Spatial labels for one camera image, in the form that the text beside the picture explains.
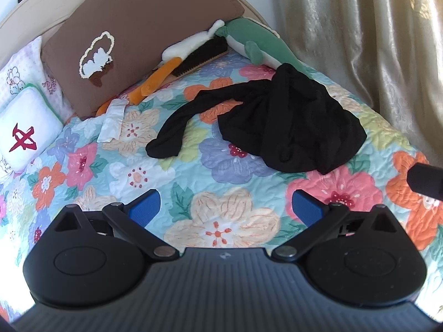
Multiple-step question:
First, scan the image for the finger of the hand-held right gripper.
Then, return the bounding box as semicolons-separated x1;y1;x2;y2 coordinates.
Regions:
406;162;443;202

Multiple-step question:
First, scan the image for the black garment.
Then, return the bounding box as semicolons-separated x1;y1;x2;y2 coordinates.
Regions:
145;63;368;175

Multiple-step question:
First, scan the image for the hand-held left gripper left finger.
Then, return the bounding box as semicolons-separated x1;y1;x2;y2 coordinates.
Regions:
46;190;181;260

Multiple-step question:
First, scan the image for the brown pillow with cloud print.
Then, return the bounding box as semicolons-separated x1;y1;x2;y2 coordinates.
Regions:
41;0;246;118

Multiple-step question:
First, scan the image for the pale checked floral pillow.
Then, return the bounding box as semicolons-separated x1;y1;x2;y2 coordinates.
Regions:
0;35;75;180

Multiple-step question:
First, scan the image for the cream bed headboard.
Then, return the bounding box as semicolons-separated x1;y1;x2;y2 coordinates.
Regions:
0;0;281;38

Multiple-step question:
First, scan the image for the white crumpled cloth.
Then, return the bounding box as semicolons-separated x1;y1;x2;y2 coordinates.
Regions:
97;98;126;143

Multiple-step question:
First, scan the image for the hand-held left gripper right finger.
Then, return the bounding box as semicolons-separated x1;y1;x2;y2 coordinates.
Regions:
272;190;401;260

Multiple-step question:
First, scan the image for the white stork plush toy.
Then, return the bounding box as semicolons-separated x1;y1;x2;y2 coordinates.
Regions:
95;20;231;116

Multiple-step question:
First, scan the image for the beige patterned curtain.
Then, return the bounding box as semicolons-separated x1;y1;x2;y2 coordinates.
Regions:
270;0;443;173

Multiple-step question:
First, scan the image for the floral quilt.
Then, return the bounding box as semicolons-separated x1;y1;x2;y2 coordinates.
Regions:
0;50;443;322

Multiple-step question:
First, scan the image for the green plush toy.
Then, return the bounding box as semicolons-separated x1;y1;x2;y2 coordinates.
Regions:
215;17;312;77

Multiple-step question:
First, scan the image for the white cushion with red mark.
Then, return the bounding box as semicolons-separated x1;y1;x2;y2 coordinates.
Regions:
0;85;65;173

